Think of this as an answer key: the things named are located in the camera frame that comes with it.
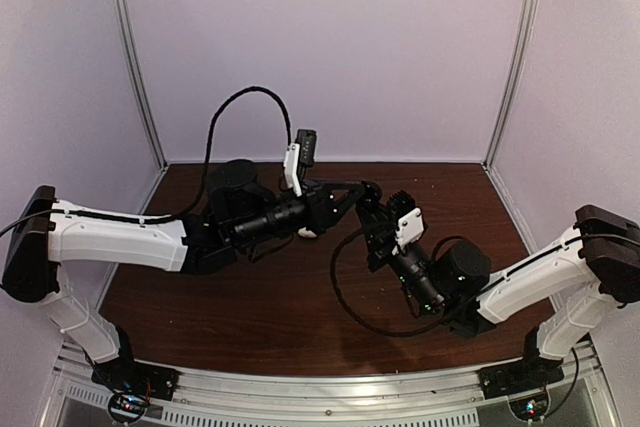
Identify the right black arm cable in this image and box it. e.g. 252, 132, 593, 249
329, 226, 451, 338

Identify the left aluminium frame post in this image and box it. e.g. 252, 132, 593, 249
114, 0, 168, 171

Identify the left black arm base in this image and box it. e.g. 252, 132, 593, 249
84, 327, 179, 426

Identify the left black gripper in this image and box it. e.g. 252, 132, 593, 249
233, 177, 364, 249

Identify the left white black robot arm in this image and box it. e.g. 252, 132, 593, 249
1, 159, 365, 391

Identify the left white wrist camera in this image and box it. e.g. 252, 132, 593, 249
283, 129, 317, 197

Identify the aluminium frame post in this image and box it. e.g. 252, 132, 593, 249
114, 0, 168, 171
483, 0, 539, 172

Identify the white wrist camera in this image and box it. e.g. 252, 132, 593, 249
387, 190, 425, 250
283, 129, 317, 197

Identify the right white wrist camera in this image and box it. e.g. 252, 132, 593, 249
387, 190, 425, 250

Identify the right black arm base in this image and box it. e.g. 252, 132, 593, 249
477, 327, 580, 424

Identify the right aluminium frame post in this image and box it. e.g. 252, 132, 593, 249
483, 0, 539, 172

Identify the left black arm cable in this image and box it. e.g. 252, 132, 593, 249
49, 86, 296, 228

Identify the white earbud charging case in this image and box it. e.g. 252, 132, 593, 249
298, 228, 317, 239

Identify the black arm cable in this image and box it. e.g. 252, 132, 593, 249
329, 226, 451, 338
49, 86, 296, 228

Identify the aluminium front rail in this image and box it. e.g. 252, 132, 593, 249
36, 343, 622, 426

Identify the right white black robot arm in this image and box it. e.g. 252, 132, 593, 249
356, 197, 639, 389

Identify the black round earbud case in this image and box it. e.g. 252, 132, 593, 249
360, 181, 382, 208

